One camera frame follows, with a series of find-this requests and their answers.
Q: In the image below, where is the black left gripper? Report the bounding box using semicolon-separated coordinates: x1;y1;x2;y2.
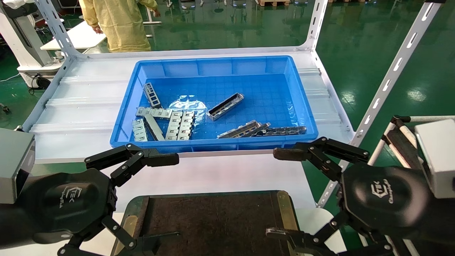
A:
21;144;181;256

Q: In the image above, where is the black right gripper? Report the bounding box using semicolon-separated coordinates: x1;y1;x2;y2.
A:
266;137;433;256

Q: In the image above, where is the silver metal channel part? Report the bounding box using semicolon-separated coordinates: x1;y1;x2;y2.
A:
207;93;245;122

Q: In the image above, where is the black flat container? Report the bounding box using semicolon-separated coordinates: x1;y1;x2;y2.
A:
113;190;300;256

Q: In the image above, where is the white metal shelf rack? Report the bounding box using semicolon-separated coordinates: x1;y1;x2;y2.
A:
21;0;446;208

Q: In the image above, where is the clear plastic bag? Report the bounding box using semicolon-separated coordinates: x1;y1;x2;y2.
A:
167;93;207;119

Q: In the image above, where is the blue plastic bin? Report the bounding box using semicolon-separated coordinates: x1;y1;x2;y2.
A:
109;55;319;154

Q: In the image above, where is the white background table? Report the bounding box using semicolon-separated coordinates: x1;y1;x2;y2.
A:
40;21;107;51

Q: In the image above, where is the person in yellow coat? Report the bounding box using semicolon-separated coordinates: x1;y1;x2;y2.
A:
78;0;161;53

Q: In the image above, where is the white robot column base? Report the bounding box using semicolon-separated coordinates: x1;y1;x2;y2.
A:
0;0;66;87

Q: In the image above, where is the silver sheet metal bracket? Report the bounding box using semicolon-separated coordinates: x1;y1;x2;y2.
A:
166;111;183;141
135;107;173;119
243;122;271;137
178;111;195;141
132;118;148;142
217;120;262;139

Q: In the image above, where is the long grey metal bracket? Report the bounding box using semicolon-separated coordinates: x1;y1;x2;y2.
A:
144;114;166;141

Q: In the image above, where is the dark sheet metal bracket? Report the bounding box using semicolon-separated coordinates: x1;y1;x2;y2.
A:
255;126;307;137

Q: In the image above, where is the white tube frame cart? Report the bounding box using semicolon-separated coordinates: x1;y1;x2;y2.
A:
368;114;455;171

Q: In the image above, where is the windowed silver metal bracket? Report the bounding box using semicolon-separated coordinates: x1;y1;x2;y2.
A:
143;82;162;108

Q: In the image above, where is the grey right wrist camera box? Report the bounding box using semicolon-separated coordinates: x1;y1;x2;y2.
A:
414;119;455;199

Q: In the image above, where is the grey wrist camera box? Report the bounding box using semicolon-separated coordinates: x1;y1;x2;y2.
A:
414;119;455;199
0;128;36;205

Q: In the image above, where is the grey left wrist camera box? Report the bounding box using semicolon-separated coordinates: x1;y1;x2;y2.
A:
0;128;36;205

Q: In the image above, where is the black floor cable coil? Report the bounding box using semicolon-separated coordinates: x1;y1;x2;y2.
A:
30;73;51;94

